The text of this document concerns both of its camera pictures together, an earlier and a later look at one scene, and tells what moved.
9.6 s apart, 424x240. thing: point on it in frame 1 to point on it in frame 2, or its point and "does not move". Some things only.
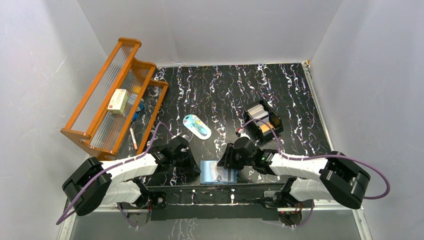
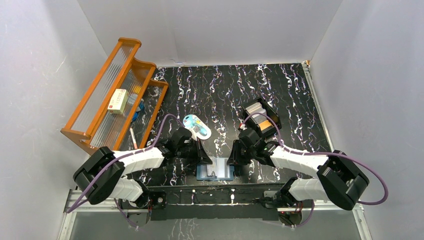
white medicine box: x=118 y=102 does not move
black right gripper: x=227 y=160 to x=234 y=158
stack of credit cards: x=258 y=112 does not move
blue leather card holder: x=211 y=173 does not move
